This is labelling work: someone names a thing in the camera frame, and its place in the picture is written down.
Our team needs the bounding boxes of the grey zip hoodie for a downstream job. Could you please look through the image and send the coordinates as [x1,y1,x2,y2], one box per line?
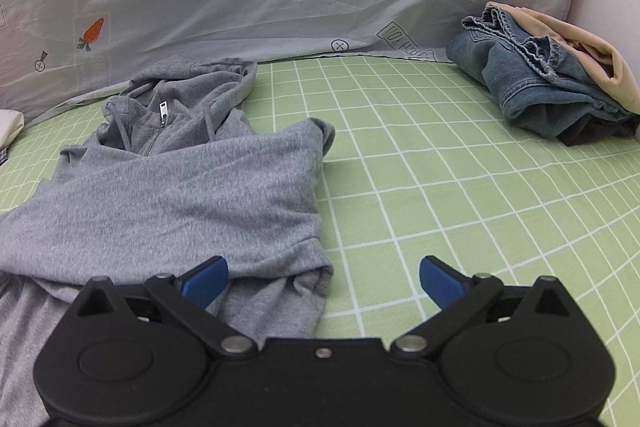
[0,55,337,427]

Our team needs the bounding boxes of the beige cloth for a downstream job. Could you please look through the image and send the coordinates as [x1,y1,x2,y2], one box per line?
[485,1,640,115]

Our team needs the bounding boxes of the white cloth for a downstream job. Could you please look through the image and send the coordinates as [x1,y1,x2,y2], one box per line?
[0,109,26,150]

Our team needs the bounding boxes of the dark cloth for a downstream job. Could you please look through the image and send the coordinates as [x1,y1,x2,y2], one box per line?
[557,114,640,148]

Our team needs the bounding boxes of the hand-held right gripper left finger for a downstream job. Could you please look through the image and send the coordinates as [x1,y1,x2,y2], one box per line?
[75,253,258,355]

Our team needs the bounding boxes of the blue denim jeans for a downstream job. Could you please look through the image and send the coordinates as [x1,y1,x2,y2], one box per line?
[446,6,636,140]

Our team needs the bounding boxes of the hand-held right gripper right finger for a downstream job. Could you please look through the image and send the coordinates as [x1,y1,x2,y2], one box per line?
[390,253,573,355]

